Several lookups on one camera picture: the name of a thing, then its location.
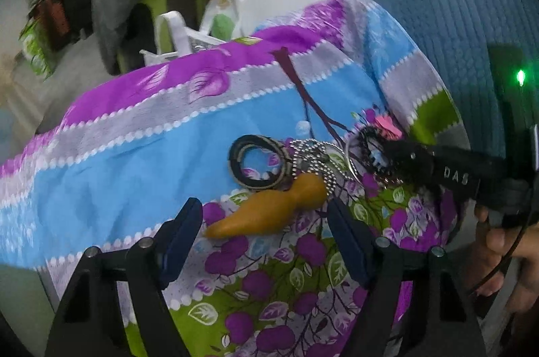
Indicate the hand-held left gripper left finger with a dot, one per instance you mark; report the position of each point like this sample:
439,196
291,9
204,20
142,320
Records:
182,240

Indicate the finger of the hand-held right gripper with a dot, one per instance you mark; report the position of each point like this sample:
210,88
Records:
408,157

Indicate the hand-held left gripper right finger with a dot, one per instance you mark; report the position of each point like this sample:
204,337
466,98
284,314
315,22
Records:
348,247

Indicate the pink hair clip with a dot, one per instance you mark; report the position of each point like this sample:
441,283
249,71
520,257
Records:
389,126

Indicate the yellow wooden gourd pendant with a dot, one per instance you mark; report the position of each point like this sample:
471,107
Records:
261,211

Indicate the person's right hand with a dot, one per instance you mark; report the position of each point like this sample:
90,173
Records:
522,268

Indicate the floral purple blue cloth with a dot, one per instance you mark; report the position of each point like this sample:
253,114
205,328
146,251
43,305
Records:
168,129

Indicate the white tote bag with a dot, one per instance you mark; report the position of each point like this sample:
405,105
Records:
174,30

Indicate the green printed box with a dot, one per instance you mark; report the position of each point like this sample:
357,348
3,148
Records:
36,51

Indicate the red brown suitcase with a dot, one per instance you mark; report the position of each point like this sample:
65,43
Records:
52,20

